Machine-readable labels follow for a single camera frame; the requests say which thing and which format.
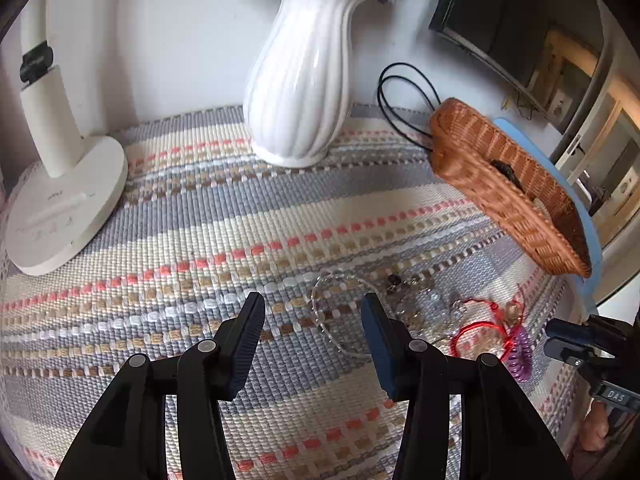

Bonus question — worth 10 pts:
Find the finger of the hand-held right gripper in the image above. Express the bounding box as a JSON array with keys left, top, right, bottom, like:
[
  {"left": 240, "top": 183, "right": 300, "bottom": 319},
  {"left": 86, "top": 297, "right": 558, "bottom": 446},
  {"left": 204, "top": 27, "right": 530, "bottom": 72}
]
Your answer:
[
  {"left": 543, "top": 340, "right": 598, "bottom": 377},
  {"left": 545, "top": 318, "right": 595, "bottom": 342}
]

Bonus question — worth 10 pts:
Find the white desk lamp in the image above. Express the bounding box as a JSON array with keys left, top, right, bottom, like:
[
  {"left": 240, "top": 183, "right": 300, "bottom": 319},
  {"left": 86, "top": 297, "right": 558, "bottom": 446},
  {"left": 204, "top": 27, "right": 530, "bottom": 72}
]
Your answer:
[{"left": 4, "top": 0, "right": 130, "bottom": 277}]

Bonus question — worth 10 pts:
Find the striped woven mat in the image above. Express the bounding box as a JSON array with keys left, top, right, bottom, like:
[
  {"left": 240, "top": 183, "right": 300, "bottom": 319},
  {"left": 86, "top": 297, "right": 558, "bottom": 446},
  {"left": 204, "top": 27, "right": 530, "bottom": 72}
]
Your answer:
[{"left": 0, "top": 104, "right": 576, "bottom": 480}]

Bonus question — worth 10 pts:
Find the black television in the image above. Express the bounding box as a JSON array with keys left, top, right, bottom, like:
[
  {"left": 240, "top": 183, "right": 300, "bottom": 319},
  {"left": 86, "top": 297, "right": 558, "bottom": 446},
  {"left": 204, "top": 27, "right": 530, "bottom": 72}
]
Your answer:
[{"left": 428, "top": 0, "right": 551, "bottom": 91}]

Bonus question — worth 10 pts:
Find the brown wicker basket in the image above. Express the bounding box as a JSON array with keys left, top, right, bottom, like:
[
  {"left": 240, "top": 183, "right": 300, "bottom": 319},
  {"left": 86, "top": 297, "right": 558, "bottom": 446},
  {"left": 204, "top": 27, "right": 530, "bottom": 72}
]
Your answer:
[{"left": 429, "top": 98, "right": 593, "bottom": 279}]

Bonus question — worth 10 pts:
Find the person's right hand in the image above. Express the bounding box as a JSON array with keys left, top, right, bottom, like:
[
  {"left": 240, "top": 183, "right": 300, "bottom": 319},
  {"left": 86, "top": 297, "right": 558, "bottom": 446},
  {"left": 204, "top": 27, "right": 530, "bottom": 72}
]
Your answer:
[{"left": 581, "top": 401, "right": 612, "bottom": 455}]

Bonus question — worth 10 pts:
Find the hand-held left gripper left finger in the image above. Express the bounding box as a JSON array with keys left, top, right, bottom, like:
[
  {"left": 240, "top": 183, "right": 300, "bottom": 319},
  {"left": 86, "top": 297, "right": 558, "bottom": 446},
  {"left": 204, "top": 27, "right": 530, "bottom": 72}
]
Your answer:
[{"left": 54, "top": 291, "right": 267, "bottom": 480}]

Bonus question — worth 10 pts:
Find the black cable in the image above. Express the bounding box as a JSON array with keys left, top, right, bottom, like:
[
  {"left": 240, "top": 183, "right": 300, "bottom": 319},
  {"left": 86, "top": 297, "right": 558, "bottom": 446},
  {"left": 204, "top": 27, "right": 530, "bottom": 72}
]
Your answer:
[{"left": 377, "top": 62, "right": 443, "bottom": 151}]

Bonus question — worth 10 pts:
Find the silver chain bracelet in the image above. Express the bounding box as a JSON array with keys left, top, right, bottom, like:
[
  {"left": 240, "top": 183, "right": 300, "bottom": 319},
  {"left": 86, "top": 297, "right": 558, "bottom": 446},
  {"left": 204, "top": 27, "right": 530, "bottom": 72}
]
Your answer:
[{"left": 384, "top": 272, "right": 417, "bottom": 311}]

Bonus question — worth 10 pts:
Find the black wrist band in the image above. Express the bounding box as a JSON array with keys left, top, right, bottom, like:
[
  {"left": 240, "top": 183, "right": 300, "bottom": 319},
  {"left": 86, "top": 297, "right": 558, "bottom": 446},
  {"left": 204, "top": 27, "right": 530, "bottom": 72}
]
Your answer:
[{"left": 490, "top": 159, "right": 526, "bottom": 192}]

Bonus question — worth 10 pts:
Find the purple spiral hair tie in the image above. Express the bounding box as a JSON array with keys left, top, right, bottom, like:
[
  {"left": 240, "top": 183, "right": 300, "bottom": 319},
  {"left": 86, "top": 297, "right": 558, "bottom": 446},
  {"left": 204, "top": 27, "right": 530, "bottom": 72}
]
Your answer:
[{"left": 505, "top": 327, "right": 535, "bottom": 383}]

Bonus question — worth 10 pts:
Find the white hair clip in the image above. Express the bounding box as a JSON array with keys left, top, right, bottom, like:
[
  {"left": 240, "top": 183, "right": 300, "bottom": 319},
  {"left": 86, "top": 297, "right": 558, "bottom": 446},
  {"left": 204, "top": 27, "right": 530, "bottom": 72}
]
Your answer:
[{"left": 417, "top": 287, "right": 466, "bottom": 336}]

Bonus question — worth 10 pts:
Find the clear bead bracelet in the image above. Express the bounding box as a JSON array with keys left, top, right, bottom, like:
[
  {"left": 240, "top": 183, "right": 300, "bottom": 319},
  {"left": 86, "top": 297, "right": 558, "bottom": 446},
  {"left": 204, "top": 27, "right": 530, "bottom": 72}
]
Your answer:
[{"left": 310, "top": 270, "right": 381, "bottom": 358}]

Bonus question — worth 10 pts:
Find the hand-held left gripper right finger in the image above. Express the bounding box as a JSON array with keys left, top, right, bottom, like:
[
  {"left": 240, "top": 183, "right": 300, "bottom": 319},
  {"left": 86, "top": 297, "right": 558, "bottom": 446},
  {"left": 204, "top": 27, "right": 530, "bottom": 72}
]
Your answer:
[{"left": 361, "top": 292, "right": 576, "bottom": 480}]

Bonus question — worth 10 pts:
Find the light blue rounded table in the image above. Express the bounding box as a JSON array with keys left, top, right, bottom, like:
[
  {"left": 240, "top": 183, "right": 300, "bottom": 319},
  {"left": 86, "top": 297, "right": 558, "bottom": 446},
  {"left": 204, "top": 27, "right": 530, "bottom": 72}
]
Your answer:
[{"left": 492, "top": 117, "right": 603, "bottom": 311}]

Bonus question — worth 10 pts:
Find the red string bracelet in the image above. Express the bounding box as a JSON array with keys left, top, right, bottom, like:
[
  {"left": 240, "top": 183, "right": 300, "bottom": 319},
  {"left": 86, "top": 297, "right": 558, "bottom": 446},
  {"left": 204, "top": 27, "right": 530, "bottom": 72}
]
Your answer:
[{"left": 450, "top": 297, "right": 526, "bottom": 361}]

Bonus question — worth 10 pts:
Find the white ribbed ceramic vase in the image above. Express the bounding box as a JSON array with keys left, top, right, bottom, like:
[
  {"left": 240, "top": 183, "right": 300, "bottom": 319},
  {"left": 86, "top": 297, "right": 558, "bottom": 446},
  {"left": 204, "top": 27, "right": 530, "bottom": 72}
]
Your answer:
[{"left": 243, "top": 0, "right": 385, "bottom": 168}]

